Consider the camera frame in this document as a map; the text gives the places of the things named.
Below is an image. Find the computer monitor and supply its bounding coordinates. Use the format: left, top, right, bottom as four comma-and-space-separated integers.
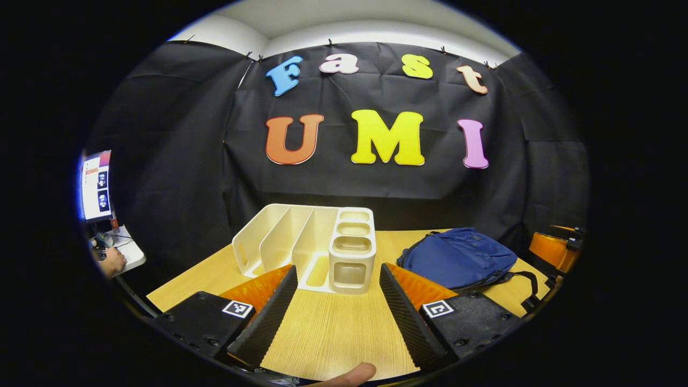
80, 150, 114, 224

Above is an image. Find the white plastic bookshelf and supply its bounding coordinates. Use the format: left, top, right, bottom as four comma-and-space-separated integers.
231, 203, 377, 295

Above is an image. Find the blue schoolbag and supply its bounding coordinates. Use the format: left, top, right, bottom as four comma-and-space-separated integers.
397, 227, 540, 312

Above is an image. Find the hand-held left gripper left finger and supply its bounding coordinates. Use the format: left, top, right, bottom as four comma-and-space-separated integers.
150, 264, 299, 371

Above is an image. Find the black backdrop cloth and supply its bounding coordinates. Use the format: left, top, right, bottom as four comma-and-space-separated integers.
86, 40, 591, 280

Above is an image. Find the white side desk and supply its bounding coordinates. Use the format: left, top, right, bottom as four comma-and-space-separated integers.
89, 226, 147, 275

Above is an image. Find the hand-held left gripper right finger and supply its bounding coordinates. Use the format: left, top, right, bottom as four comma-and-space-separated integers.
379, 262, 523, 369

